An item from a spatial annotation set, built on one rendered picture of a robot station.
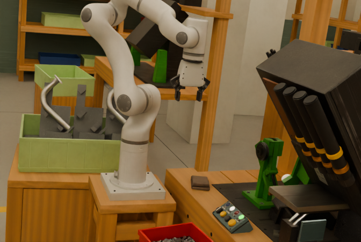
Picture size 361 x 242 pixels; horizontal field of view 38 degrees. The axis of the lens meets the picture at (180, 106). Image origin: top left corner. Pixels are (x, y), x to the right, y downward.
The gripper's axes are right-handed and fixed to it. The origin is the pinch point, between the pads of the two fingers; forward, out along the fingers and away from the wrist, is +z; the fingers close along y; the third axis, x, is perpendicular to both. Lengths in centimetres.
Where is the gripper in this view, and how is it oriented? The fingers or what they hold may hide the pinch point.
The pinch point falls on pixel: (188, 98)
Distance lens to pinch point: 206.4
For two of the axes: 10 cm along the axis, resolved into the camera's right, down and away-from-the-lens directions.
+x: 3.8, 2.6, -8.9
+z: -1.1, 9.6, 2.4
